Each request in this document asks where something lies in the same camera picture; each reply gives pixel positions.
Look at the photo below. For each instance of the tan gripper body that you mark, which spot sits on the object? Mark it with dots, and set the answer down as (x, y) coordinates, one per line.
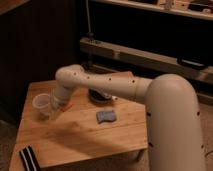
(56, 104)

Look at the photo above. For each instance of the orange pepper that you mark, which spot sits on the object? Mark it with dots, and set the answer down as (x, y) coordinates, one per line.
(64, 109)

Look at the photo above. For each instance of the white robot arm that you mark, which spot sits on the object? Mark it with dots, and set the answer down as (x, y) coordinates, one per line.
(173, 117)

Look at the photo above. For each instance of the translucent white cup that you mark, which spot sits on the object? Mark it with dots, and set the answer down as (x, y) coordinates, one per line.
(41, 103)

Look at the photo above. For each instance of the black round bowl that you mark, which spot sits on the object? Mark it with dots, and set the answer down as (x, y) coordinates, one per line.
(99, 97)

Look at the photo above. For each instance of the wooden low table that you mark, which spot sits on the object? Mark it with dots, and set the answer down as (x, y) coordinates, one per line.
(76, 135)

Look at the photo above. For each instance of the blue sponge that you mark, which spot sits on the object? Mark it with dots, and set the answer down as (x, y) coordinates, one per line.
(106, 116)

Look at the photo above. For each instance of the black white striped cloth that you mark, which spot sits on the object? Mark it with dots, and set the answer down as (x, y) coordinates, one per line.
(29, 159)

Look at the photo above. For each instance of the long grey case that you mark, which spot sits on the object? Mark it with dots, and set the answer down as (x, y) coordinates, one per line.
(145, 59)

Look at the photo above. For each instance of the vertical metal pole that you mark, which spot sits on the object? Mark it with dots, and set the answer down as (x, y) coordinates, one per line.
(90, 33)

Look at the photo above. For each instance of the wooden wall shelf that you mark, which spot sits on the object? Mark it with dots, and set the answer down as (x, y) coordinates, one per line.
(175, 7)

